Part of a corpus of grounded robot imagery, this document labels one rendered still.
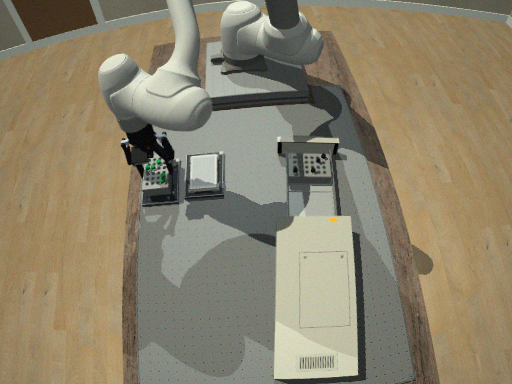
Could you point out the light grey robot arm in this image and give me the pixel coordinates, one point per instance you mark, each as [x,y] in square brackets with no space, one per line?
[172,98]

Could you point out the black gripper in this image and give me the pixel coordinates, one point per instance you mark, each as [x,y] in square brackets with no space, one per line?
[147,133]

